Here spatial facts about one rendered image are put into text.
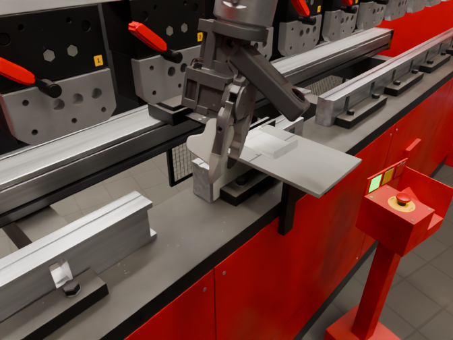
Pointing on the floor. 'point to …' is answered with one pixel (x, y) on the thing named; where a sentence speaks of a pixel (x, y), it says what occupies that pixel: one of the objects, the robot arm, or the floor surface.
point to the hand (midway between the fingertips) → (226, 169)
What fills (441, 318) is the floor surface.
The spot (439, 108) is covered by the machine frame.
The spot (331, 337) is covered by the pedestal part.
